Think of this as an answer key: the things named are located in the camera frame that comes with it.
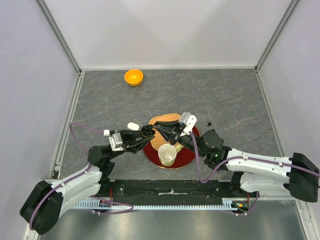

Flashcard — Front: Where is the orange bowl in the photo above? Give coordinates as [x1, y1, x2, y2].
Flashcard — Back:
[124, 69, 144, 87]

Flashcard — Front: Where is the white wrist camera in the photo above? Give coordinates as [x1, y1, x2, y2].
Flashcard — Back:
[178, 112, 197, 137]
[103, 129, 124, 152]

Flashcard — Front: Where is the red round plate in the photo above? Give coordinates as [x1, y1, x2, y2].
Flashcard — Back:
[143, 141, 195, 169]

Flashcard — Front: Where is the woven bamboo tray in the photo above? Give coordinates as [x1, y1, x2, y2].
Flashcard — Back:
[149, 113, 181, 151]

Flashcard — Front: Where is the white earbud charging case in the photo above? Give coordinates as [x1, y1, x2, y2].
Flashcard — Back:
[127, 122, 140, 131]

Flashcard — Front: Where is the black earbud charging case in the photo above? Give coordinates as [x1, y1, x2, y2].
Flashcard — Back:
[141, 124, 156, 138]

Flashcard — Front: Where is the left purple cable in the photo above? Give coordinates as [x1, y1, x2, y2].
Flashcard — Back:
[27, 122, 135, 230]

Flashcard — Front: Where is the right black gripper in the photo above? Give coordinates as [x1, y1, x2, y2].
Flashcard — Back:
[153, 118, 207, 158]

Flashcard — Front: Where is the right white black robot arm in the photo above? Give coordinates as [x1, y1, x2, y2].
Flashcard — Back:
[153, 121, 320, 203]

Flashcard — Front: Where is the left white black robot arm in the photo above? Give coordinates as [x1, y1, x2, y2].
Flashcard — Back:
[19, 125, 156, 235]

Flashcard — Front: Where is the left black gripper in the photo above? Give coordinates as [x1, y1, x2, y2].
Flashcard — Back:
[108, 128, 155, 160]

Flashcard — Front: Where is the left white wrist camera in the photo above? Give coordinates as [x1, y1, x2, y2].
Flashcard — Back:
[103, 129, 124, 152]

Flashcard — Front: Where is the white slotted cable duct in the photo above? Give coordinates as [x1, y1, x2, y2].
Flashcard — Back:
[71, 198, 243, 212]

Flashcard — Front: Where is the cream mug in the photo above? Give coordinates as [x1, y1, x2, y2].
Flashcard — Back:
[158, 143, 183, 167]

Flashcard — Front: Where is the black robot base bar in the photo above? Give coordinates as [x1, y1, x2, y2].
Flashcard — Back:
[96, 179, 247, 198]

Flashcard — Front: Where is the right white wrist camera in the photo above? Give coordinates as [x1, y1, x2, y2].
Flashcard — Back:
[178, 112, 197, 137]

